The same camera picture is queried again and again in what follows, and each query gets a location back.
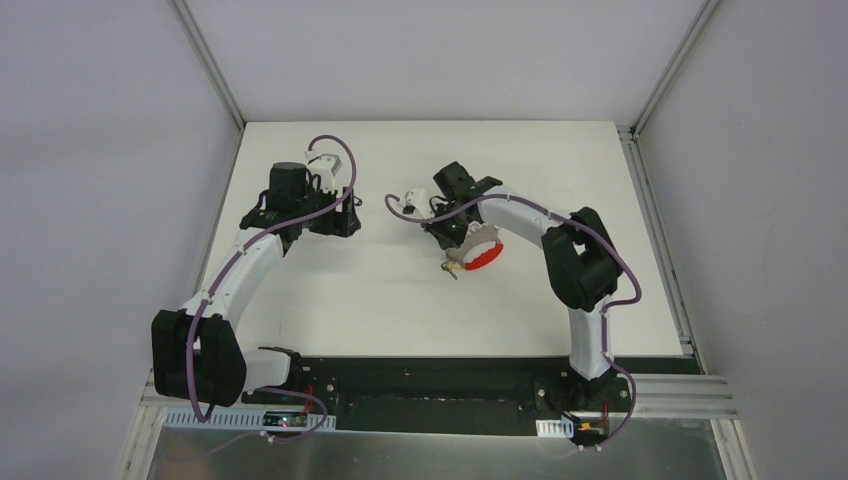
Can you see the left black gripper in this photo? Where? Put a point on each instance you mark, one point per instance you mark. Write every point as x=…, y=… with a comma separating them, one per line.
x=337, y=218

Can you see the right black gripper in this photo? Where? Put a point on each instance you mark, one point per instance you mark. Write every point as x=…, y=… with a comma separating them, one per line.
x=444, y=234

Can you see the yellow tagged key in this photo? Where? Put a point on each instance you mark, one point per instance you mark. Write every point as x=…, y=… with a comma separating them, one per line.
x=449, y=268

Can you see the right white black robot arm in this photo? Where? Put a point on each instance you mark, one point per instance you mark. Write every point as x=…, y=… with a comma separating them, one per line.
x=582, y=273

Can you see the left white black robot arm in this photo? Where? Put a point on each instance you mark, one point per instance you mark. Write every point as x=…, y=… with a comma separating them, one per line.
x=195, y=351

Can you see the left controller board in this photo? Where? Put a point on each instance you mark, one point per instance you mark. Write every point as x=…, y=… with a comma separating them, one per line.
x=285, y=421

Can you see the controller board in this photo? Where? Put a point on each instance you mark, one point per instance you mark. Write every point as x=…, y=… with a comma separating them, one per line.
x=590, y=433
x=285, y=421

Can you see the right controller board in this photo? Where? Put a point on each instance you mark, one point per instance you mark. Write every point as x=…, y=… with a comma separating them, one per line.
x=590, y=433

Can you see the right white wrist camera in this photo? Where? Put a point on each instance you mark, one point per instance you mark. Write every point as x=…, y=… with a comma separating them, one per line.
x=415, y=202

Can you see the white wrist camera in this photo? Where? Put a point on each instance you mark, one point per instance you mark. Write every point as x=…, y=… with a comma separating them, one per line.
x=415, y=202
x=322, y=172

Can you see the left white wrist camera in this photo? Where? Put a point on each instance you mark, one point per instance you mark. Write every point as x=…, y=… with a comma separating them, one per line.
x=322, y=172

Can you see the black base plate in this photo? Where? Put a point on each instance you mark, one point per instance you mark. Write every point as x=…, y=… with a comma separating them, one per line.
x=468, y=396

